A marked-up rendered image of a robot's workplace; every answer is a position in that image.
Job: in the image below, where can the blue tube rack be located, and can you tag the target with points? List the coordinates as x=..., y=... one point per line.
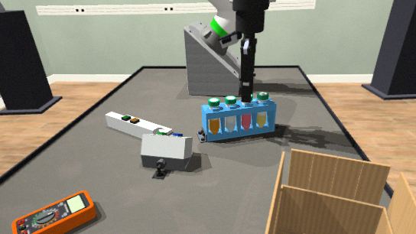
x=239, y=109

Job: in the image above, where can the orange multimeter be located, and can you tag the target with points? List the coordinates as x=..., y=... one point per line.
x=59, y=217

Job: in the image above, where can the green screw cap with white top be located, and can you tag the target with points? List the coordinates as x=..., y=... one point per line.
x=230, y=100
x=213, y=102

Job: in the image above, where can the dark green screw cap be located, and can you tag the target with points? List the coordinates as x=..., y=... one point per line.
x=262, y=96

